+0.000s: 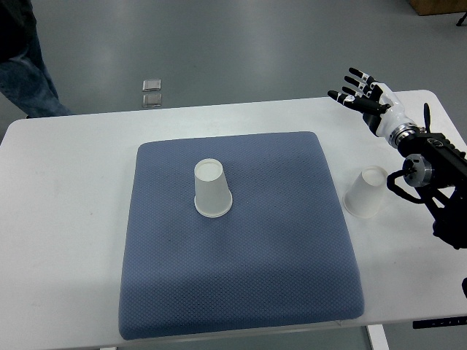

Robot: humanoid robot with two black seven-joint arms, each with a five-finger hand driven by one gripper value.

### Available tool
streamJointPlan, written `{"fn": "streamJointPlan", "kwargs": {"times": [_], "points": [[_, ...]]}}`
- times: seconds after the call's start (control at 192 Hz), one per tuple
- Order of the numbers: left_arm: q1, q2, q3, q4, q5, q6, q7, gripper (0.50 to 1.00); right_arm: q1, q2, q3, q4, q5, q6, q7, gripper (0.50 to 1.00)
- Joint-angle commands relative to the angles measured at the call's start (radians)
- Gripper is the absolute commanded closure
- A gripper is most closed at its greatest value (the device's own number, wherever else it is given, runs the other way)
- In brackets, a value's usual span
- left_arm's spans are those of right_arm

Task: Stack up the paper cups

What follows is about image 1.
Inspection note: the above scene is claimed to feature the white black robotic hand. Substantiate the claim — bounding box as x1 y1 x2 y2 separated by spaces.
328 67 408 139

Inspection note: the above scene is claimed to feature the white paper cup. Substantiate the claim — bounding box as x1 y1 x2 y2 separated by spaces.
343 166 387 219
194 158 233 218

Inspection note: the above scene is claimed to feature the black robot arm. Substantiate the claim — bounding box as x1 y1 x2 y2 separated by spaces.
387 104 466 249

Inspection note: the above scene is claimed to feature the brown cardboard box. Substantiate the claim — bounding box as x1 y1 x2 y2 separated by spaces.
409 0 467 16

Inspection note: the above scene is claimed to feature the black tripod leg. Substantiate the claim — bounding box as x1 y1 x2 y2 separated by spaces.
456 12 467 27

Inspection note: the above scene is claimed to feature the blue textured cushion mat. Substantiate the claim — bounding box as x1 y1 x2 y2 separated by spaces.
119 131 364 340

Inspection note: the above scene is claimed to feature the black table control panel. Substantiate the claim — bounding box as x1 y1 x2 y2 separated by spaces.
412 316 467 329

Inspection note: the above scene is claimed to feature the white table leg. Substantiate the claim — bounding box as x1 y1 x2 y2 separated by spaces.
366 324 390 350

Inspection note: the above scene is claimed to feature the lower metal floor plate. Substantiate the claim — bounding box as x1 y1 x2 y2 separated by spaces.
142 93 162 108

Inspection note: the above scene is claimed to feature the metal floor plate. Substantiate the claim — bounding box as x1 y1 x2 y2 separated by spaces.
142 93 162 108
142 78 161 92

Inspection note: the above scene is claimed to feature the upper metal floor plate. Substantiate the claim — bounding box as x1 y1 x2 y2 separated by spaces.
142 78 161 92

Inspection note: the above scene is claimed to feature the person in blue jeans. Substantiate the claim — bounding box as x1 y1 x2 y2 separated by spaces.
1 1 73 118

